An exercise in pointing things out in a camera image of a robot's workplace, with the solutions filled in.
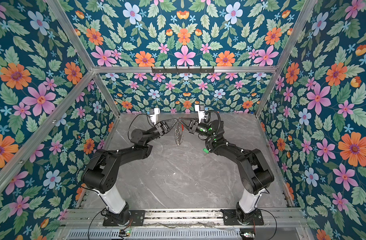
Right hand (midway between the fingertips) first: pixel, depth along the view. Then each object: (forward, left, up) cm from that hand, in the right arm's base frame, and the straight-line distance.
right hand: (180, 120), depth 72 cm
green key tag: (+2, -15, -33) cm, 36 cm away
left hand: (-2, +1, +2) cm, 3 cm away
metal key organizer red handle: (-2, -1, -3) cm, 4 cm away
